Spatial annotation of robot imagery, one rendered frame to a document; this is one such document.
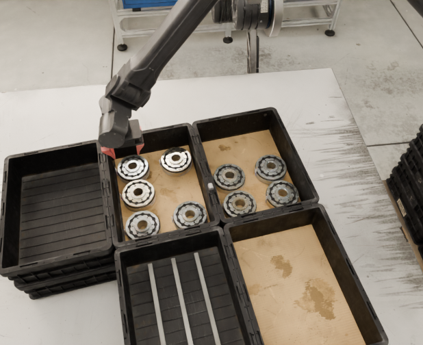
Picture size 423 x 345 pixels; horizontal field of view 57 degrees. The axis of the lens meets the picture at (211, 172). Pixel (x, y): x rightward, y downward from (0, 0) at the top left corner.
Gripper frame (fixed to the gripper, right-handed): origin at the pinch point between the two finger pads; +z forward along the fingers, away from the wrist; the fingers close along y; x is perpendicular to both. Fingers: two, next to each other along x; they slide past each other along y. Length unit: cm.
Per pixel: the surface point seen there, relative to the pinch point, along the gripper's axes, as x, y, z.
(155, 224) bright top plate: -12.2, 4.0, 20.5
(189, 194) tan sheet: -2.3, 16.2, 23.4
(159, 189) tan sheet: 1.8, 6.8, 23.5
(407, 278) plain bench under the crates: -40, 78, 36
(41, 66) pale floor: 184, -64, 108
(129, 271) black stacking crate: -23.7, -5.4, 23.5
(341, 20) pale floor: 189, 179, 108
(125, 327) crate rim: -41.1, -6.7, 14.5
